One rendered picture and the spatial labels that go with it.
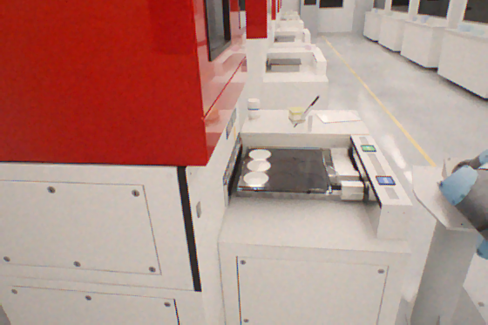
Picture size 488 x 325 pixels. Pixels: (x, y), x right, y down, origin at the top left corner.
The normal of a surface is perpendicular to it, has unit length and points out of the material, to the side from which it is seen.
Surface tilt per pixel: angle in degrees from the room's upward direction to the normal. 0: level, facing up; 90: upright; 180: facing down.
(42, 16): 90
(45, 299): 90
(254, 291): 90
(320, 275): 90
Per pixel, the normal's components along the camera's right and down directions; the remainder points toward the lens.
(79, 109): -0.12, 0.42
